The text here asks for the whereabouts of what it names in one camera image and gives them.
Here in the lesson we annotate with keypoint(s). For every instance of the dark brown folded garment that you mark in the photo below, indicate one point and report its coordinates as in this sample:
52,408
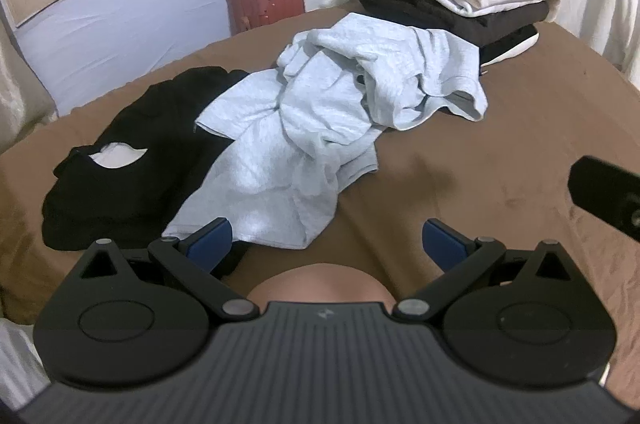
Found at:
410,9

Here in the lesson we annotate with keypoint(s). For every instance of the beige curtain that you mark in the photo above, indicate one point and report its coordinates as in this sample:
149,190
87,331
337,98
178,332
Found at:
20,94

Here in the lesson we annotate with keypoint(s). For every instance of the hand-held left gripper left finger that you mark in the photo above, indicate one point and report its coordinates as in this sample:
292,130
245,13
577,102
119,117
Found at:
212,241

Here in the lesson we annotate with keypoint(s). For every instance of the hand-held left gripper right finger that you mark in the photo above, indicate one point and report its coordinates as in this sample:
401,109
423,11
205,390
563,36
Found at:
442,244

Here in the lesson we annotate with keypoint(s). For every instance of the white cloth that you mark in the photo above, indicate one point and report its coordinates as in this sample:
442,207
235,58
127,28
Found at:
20,364

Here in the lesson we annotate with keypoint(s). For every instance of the light grey shirt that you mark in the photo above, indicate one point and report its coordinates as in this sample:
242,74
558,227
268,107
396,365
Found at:
310,129

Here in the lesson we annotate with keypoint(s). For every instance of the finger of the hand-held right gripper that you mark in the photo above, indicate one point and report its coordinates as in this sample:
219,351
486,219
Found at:
600,189

